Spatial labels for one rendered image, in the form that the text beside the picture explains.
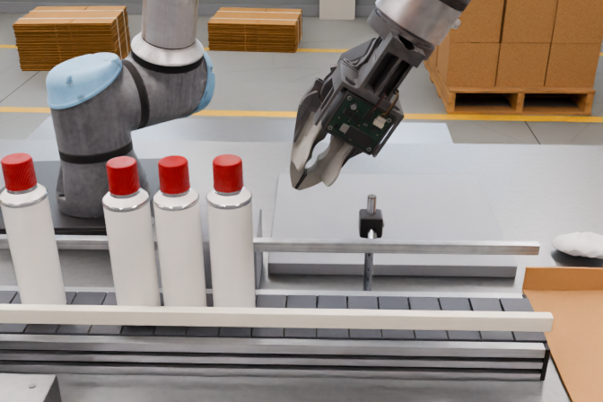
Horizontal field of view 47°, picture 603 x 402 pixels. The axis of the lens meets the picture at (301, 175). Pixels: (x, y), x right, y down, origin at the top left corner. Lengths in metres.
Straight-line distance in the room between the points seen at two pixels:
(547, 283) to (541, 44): 3.09
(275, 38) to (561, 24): 2.02
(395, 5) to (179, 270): 0.38
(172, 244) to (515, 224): 0.62
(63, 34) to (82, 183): 3.78
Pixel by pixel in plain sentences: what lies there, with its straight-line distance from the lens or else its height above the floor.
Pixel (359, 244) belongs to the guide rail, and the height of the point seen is 0.96.
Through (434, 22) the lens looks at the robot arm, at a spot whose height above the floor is 1.25.
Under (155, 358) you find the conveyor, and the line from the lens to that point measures 0.86.
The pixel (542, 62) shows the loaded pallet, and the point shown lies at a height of 0.29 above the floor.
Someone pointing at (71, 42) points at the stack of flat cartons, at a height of 0.19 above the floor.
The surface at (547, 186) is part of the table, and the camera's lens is 1.35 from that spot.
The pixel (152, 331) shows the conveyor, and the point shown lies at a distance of 0.86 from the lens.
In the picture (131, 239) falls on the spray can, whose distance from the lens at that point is 0.81.
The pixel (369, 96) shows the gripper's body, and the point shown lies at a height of 1.18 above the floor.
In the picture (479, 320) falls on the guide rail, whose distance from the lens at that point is 0.84.
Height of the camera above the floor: 1.41
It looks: 26 degrees down
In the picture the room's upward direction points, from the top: straight up
